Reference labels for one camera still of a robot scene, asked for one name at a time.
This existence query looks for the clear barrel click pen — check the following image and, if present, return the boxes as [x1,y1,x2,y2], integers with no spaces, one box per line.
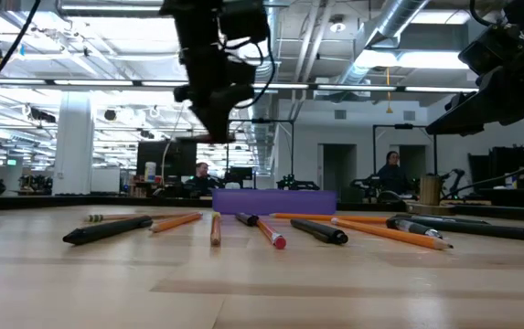
[393,212,491,226]
[384,216,444,240]

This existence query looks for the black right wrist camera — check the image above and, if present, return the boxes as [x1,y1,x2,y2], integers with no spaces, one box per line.
[457,23,524,77]

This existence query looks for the purple plastic supply box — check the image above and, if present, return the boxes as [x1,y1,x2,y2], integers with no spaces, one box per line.
[211,188,338,217]

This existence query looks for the black pen with clip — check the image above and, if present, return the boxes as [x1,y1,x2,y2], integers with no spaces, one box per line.
[396,215,524,241]

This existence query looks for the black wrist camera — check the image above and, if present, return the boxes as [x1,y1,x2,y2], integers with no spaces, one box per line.
[457,23,524,77]
[218,0,271,43]

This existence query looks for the orange pencil yellow eraser cap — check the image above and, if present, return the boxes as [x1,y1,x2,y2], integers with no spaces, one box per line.
[209,210,223,248]

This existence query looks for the orange pencil red eraser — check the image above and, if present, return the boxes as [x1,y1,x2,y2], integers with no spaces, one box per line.
[255,218,288,250]
[269,212,390,225]
[148,211,204,234]
[330,217,454,251]

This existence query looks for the person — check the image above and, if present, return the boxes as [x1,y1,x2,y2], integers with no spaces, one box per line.
[182,161,220,198]
[375,150,412,196]

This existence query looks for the white cabinet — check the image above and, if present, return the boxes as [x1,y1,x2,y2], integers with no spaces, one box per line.
[90,166,122,194]

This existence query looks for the black base cable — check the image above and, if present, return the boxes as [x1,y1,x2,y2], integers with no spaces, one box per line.
[0,0,43,101]

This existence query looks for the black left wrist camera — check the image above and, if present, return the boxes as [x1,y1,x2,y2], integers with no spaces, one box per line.
[218,0,271,43]

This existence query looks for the black rig frame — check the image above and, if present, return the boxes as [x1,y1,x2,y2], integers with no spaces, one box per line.
[371,122,440,177]
[226,117,296,191]

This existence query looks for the black equipment cases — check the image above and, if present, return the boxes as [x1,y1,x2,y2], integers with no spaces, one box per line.
[465,144,524,210]

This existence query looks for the black monitor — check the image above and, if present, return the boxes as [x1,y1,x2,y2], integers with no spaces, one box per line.
[135,139,198,185]

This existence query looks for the matte black pen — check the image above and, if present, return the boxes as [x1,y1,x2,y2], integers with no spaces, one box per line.
[234,212,260,228]
[61,215,154,246]
[289,218,349,246]

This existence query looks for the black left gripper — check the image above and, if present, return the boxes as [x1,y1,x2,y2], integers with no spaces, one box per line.
[160,0,258,143]

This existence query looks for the black aluminium table frame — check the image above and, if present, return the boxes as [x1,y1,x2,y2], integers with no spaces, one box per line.
[0,194,524,225]

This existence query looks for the yellow hanging cord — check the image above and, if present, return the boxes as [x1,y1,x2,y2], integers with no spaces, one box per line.
[383,67,394,115]

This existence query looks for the white column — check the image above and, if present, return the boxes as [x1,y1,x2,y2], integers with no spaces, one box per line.
[51,90,94,196]

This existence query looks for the thin black cable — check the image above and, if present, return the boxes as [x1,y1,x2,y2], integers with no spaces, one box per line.
[441,154,524,200]

